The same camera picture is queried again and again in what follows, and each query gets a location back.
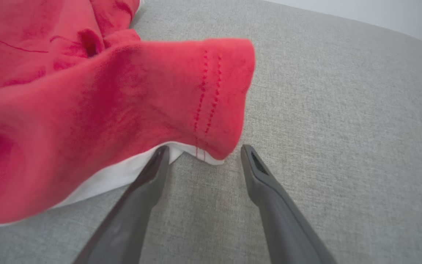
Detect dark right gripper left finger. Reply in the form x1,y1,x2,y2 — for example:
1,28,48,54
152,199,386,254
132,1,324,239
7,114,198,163
73,145,170,264

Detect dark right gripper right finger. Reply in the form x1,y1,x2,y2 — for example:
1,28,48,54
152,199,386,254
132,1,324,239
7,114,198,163
240,144,338,264

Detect red shorts with white band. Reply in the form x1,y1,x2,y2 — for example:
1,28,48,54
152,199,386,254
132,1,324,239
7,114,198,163
0,0,256,225

